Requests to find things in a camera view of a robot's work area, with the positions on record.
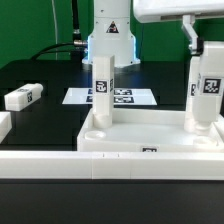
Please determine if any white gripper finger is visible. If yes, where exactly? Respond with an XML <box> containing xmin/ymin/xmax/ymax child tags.
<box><xmin>182</xmin><ymin>15</ymin><xmax>204</xmax><ymax>55</ymax></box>

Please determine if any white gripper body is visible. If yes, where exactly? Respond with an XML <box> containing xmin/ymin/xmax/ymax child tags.
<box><xmin>133</xmin><ymin>0</ymin><xmax>224</xmax><ymax>23</ymax></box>

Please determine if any white desk top tray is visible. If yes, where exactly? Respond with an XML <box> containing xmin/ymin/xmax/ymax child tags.
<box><xmin>77</xmin><ymin>108</ymin><xmax>224</xmax><ymax>153</ymax></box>

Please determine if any printed fiducial marker sheet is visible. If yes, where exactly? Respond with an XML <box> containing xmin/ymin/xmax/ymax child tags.
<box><xmin>63</xmin><ymin>88</ymin><xmax>157</xmax><ymax>105</ymax></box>

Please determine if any white front obstacle bar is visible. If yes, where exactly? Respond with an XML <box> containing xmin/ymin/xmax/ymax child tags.
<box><xmin>0</xmin><ymin>151</ymin><xmax>224</xmax><ymax>180</ymax></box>

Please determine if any white left obstacle block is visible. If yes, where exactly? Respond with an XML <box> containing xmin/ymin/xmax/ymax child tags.
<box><xmin>0</xmin><ymin>112</ymin><xmax>12</xmax><ymax>143</ymax></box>

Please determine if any black thick cable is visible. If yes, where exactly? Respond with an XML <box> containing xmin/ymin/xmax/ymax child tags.
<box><xmin>29</xmin><ymin>0</ymin><xmax>88</xmax><ymax>62</ymax></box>

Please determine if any thin white cable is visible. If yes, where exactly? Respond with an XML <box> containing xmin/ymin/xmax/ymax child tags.
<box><xmin>51</xmin><ymin>0</ymin><xmax>59</xmax><ymax>61</ymax></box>

